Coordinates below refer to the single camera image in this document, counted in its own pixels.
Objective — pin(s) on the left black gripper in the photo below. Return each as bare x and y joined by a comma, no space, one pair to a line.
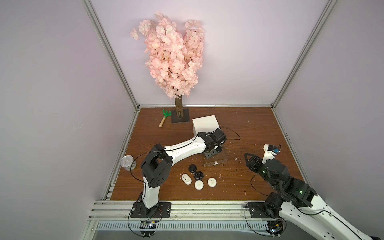
209,155

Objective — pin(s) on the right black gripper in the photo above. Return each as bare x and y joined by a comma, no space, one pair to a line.
256,163

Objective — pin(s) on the clear drawer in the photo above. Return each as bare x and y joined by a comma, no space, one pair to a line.
219,158

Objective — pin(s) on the white three-drawer cabinet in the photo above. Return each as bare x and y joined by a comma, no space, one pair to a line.
206,124

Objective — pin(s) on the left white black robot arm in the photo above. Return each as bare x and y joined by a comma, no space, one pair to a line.
158,163

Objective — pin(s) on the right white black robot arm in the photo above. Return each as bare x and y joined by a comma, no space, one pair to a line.
295,201

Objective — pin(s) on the white round earphone case right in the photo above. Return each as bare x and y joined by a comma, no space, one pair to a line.
212,182

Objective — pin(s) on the white round earphone case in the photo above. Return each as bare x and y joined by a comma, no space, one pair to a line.
199,185
212,182

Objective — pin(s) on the white round earphone case bottom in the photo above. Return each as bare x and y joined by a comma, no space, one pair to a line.
199,185

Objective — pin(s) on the white oval earphone case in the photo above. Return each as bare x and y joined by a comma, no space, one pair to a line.
186,179

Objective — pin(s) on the right circuit board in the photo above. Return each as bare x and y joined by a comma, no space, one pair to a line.
276,228

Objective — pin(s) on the circuit board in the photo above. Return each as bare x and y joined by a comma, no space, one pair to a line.
148,228
276,228

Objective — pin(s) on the green toy rake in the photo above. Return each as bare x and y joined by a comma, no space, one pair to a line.
165,115

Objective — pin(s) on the left circuit board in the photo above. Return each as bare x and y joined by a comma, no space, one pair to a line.
148,228

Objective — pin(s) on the pink blossom artificial tree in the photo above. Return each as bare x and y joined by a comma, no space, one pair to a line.
174,58

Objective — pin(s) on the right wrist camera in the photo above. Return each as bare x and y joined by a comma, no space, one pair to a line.
270,152

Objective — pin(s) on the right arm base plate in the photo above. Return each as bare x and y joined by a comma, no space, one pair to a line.
262,210

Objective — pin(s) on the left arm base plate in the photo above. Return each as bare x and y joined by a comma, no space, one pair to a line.
160,210

